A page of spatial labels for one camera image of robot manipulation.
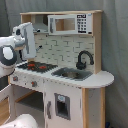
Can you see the white oven door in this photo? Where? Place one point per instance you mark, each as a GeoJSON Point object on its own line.
{"type": "Point", "coordinates": [6, 105]}

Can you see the right red stove knob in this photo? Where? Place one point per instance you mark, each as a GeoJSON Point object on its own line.
{"type": "Point", "coordinates": [34, 83]}

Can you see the white toy microwave door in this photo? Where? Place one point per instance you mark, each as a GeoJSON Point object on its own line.
{"type": "Point", "coordinates": [70, 24]}

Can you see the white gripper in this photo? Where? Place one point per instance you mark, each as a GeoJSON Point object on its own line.
{"type": "Point", "coordinates": [25, 40]}

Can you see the black toy stovetop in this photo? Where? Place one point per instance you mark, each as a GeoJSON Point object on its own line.
{"type": "Point", "coordinates": [37, 66]}

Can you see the red stove knob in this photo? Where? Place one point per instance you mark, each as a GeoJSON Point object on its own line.
{"type": "Point", "coordinates": [34, 83]}
{"type": "Point", "coordinates": [15, 78]}

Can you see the black toy faucet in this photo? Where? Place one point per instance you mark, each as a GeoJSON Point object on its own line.
{"type": "Point", "coordinates": [81, 64]}

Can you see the grey range hood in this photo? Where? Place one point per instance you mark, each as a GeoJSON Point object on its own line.
{"type": "Point", "coordinates": [41, 23]}

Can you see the left red stove knob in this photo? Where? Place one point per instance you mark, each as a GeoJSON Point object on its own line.
{"type": "Point", "coordinates": [15, 78]}

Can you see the white dishwasher door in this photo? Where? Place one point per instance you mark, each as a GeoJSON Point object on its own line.
{"type": "Point", "coordinates": [63, 106]}

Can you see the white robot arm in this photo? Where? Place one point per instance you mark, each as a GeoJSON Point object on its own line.
{"type": "Point", "coordinates": [8, 58]}

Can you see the wooden toy kitchen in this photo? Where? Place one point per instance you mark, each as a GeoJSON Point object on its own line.
{"type": "Point", "coordinates": [62, 51]}

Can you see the grey toy sink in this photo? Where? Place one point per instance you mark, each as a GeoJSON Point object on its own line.
{"type": "Point", "coordinates": [72, 74]}

